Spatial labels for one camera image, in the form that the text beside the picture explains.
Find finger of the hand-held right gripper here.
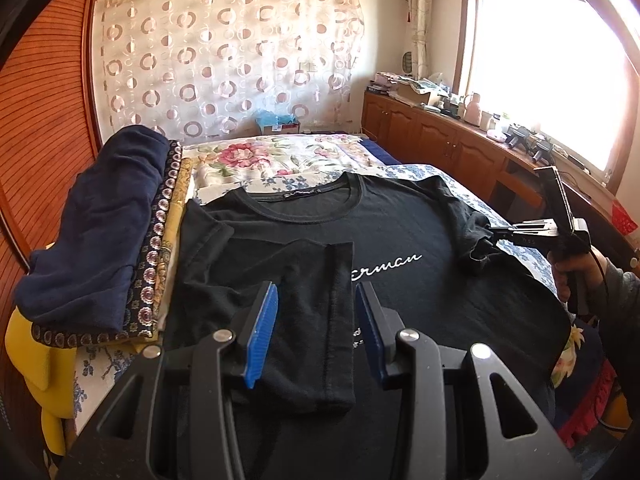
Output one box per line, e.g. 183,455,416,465
500,235,557,250
487,220,557,237

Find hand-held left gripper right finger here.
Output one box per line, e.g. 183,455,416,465
354,280,583,480

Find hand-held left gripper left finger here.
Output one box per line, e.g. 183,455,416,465
55,280,281,480

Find black t-shirt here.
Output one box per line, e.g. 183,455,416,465
162,171,573,480

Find person's right forearm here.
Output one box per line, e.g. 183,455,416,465
587,255,640,431

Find person's right hand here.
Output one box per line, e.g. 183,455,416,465
547,246,608,307

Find red basket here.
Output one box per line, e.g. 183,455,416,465
610,199,635,237

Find black gadget on cabinet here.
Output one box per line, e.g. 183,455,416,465
504,126,552,162

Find folded pale pink cloth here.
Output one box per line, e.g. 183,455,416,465
159,185,190,333

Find wooden cabinet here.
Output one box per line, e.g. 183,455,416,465
362,89,640,266

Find pink thermos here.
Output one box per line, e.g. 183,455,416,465
462,93,484,124

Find navy cloth with circle trim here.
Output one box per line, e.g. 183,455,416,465
31,140,184,349

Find dark floral blanket red fringe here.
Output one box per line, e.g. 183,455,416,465
549,322,623,443

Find folded yellow patterned cloth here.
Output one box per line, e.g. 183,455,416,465
127,157,195,346

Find window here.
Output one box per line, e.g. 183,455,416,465
457,0,637,177

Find blue floral bedsheet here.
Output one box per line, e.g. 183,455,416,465
72,162,556,436

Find cardboard box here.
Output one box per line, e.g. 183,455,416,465
396,84,450,107

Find pink floral quilt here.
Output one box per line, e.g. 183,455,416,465
182,132,396,207

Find folded navy garment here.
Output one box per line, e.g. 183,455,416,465
15,125,170,335

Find pink boxes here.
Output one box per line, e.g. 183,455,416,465
371,72,402,93

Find blue tissue box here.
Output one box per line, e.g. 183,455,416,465
255,109,302,136

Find cream patterned window drape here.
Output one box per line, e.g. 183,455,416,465
402,0,475,80

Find sheer curtain with circles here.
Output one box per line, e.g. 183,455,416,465
96,0,365,142

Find wooden slatted wardrobe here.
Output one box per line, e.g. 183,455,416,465
0,0,110,281

